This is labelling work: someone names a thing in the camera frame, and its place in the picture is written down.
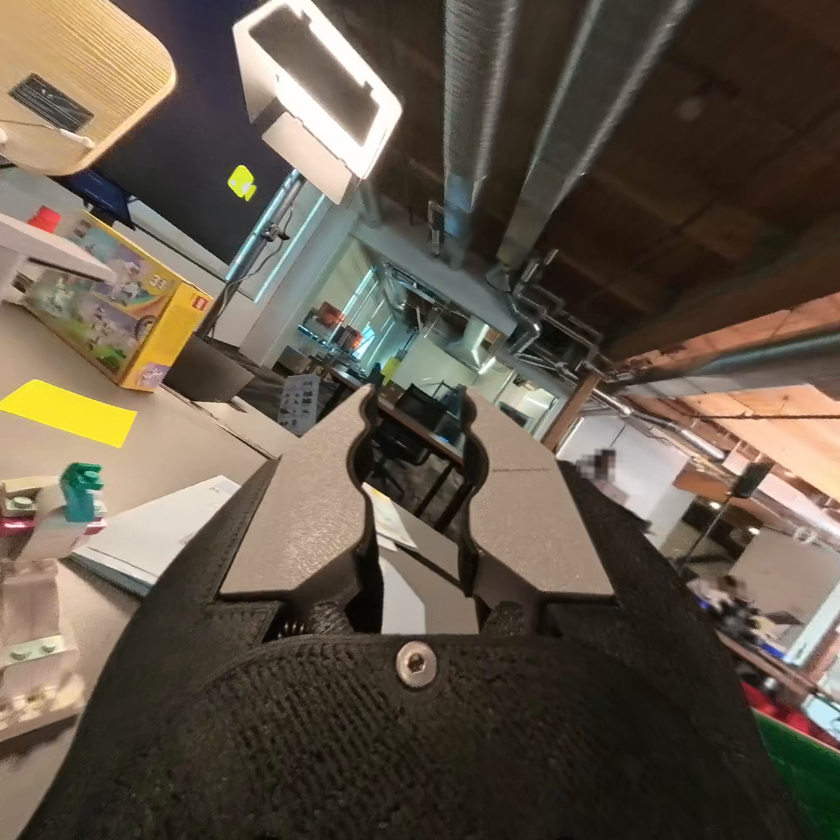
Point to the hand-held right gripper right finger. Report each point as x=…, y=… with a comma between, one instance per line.
x=544, y=525

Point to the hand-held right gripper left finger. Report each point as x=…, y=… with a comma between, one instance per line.
x=295, y=525

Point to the white lego unicorn model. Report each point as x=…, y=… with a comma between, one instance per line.
x=36, y=558

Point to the lego instruction booklet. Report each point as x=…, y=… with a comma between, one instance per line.
x=164, y=531

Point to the yellow lego set box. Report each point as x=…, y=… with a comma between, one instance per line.
x=118, y=308

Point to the white printed sign sheet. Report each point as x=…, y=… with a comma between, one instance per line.
x=299, y=403

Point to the long dark table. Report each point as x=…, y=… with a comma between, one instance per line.
x=420, y=433

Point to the dark grey box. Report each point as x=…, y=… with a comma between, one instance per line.
x=207, y=371

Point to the yellow paper sheet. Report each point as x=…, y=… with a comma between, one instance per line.
x=65, y=412

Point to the yellow sticker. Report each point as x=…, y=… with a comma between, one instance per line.
x=241, y=182

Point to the green plastic bin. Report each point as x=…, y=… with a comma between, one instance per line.
x=804, y=768

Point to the red cup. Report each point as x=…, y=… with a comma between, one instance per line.
x=44, y=218

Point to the white studio light panel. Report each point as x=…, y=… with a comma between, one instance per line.
x=315, y=98

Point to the wooden-top white stand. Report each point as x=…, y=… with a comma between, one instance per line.
x=92, y=59

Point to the wooden support post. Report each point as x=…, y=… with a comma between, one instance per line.
x=572, y=413

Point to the smooth metal ceiling duct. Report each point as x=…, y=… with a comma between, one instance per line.
x=577, y=118

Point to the ribbed metal ceiling duct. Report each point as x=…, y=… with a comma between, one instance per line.
x=476, y=118

